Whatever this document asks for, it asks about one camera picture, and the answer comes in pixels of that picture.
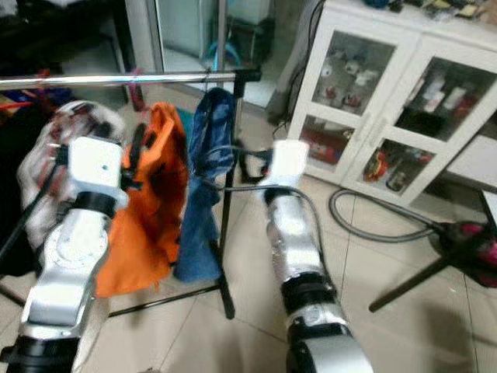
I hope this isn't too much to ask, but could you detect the blue denim garment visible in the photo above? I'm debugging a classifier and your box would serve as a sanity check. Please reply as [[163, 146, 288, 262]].
[[172, 87, 238, 284]]

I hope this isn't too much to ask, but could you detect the red ribbon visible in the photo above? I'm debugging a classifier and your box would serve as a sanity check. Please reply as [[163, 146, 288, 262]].
[[127, 70, 145, 111]]

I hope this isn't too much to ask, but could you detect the orange garment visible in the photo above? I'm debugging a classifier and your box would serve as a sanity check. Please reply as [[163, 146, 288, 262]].
[[97, 101, 189, 298]]

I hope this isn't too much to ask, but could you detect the white patterned garment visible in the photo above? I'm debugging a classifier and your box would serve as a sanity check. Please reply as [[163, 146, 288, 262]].
[[19, 101, 82, 249]]

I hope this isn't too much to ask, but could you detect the grey hanging cloth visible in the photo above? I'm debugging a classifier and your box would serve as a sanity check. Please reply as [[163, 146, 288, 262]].
[[268, 0, 327, 121]]

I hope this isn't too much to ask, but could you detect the glass sliding door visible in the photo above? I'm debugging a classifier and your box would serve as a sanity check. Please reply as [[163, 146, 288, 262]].
[[155, 0, 280, 75]]

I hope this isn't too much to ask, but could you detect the black shelf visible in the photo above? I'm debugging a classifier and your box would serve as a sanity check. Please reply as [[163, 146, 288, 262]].
[[0, 0, 133, 78]]

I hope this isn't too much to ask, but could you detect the white glass door cabinet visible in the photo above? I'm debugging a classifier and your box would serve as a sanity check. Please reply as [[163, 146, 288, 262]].
[[286, 0, 497, 207]]

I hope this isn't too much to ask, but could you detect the magenta vacuum cleaner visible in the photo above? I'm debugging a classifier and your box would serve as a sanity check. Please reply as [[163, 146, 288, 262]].
[[439, 220, 497, 269]]

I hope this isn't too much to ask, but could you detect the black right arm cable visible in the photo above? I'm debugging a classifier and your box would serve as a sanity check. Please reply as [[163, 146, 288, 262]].
[[198, 144, 327, 234]]

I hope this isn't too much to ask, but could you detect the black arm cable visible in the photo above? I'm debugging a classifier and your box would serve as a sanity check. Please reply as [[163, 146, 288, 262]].
[[198, 144, 327, 234], [0, 159, 63, 261]]

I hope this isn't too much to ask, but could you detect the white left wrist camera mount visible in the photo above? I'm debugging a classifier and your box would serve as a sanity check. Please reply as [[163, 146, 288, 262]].
[[68, 136, 127, 209]]

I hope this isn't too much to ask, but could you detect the chrome rail clothes rack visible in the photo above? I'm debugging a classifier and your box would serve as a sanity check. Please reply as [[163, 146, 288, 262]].
[[0, 68, 262, 321]]

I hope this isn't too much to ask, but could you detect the grey vacuum hose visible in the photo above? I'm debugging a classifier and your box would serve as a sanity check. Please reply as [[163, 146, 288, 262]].
[[328, 189, 447, 243]]

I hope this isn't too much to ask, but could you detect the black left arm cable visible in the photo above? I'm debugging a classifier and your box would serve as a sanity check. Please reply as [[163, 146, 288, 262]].
[[0, 159, 63, 261]]

